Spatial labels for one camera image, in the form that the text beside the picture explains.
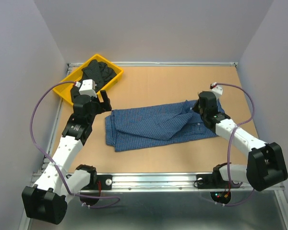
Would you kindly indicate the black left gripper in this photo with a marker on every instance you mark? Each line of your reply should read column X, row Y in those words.
column 104, row 105

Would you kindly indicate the blue plaid long sleeve shirt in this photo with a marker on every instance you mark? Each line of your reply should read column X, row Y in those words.
column 153, row 126

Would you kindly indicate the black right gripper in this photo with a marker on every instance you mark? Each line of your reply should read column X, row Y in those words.
column 196, row 107

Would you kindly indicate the aluminium back rail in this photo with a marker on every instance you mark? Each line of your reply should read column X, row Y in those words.
column 167, row 64

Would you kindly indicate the black striped shirt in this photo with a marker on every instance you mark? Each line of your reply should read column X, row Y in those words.
column 97, row 71

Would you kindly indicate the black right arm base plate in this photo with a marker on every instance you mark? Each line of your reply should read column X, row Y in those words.
column 210, row 181

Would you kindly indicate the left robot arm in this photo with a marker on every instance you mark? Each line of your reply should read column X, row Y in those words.
column 47, row 200

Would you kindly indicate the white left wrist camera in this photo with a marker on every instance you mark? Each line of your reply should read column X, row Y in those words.
column 87, row 87

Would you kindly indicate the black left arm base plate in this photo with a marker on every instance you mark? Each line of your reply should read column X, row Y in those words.
column 105, row 180

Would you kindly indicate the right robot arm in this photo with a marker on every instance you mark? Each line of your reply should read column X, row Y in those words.
column 265, row 161

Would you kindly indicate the aluminium front rail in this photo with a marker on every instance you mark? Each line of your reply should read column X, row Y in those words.
column 156, row 182

